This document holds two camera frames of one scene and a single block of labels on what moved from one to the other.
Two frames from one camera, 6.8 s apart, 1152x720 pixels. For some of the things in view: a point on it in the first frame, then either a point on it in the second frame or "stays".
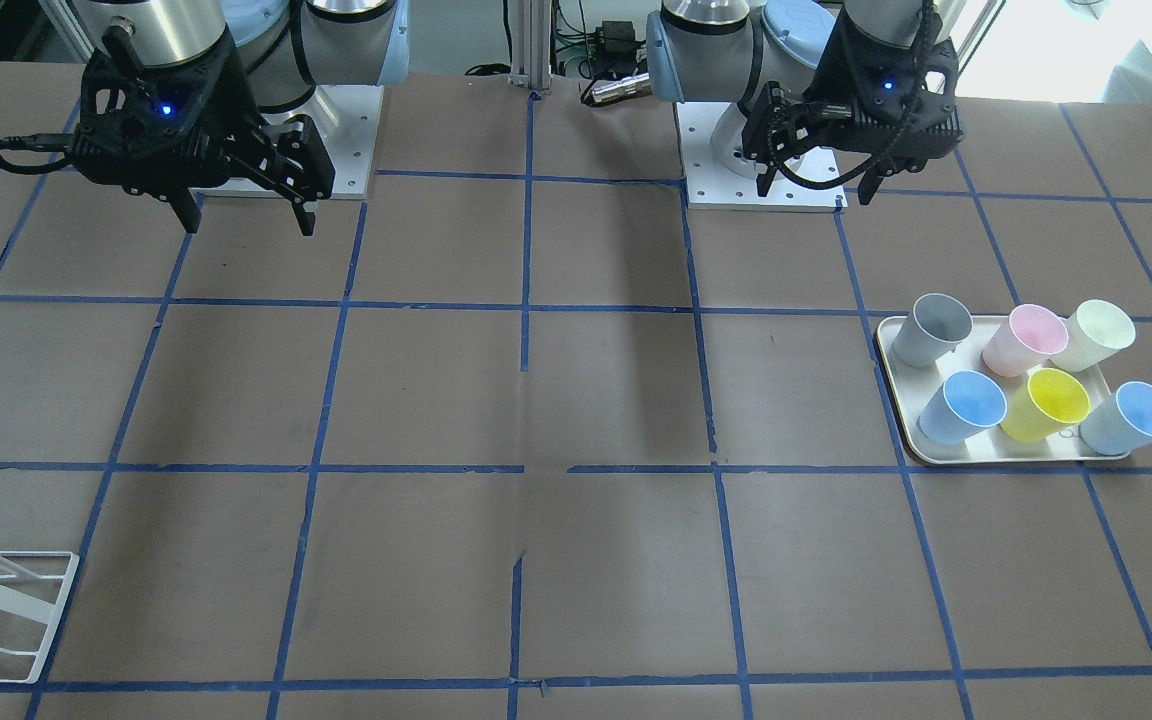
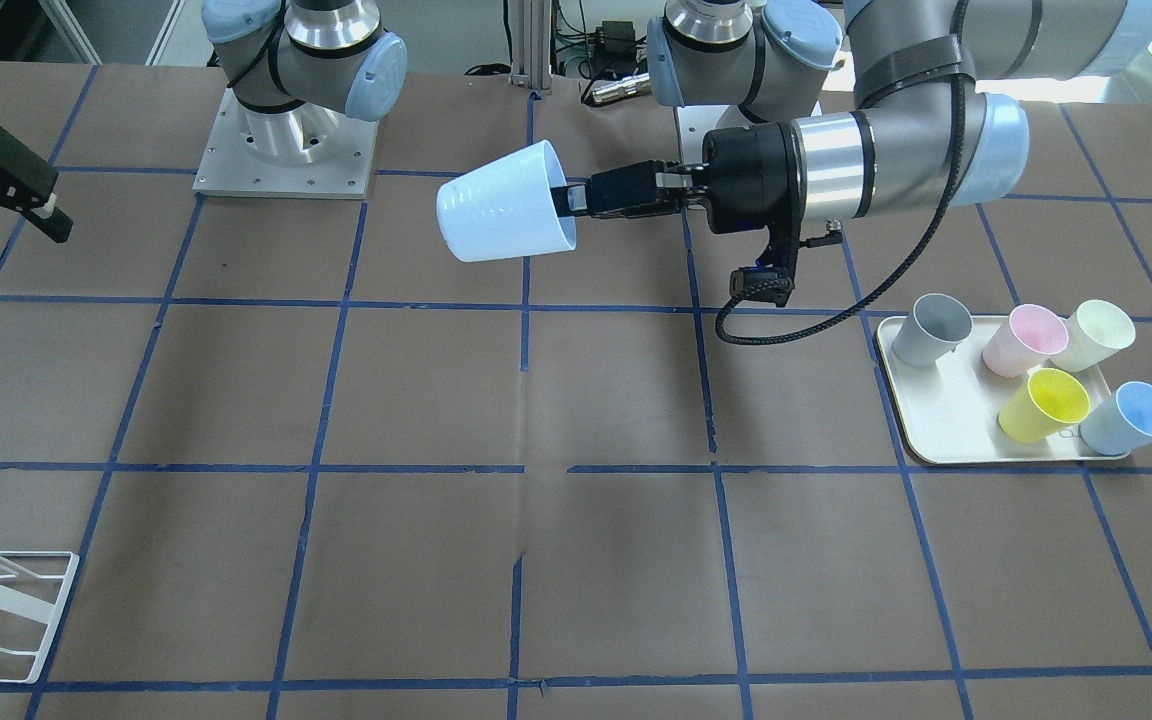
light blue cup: (966, 403) → (505, 209)
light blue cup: (1137, 414) stays
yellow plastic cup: (1045, 402) stays
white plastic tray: (958, 412) stays
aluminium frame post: (530, 44) stays
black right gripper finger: (306, 220) → (52, 220)
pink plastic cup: (1031, 334) stays
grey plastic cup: (935, 326) stays
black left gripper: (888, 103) → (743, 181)
